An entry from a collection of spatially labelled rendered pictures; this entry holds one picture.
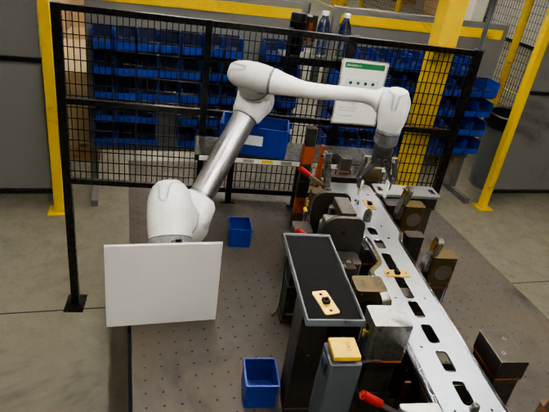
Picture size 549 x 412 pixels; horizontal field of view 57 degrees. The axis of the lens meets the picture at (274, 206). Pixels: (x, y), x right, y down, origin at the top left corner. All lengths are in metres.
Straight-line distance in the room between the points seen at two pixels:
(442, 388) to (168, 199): 1.05
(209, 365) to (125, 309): 0.33
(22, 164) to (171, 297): 2.20
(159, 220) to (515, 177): 3.73
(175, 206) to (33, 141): 2.00
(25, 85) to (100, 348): 1.70
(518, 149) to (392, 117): 3.01
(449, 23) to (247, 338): 1.67
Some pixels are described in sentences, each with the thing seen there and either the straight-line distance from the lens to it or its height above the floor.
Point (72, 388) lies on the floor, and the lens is 2.60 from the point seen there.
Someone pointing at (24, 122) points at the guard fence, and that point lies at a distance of 3.64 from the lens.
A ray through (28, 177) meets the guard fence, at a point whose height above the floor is 0.26.
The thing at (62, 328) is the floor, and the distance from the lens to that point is 2.90.
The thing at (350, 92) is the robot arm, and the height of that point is 1.40.
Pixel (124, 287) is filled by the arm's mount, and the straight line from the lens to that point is 1.71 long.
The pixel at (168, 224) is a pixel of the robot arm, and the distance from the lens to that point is 1.78.
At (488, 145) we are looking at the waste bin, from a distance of 5.18.
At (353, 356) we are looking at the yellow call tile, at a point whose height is 1.16.
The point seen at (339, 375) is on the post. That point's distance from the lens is 1.14.
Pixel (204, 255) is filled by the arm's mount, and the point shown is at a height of 0.97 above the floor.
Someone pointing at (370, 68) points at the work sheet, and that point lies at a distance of 2.47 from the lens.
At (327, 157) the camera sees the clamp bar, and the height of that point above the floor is 1.20.
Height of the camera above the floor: 1.91
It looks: 28 degrees down
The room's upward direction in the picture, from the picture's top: 8 degrees clockwise
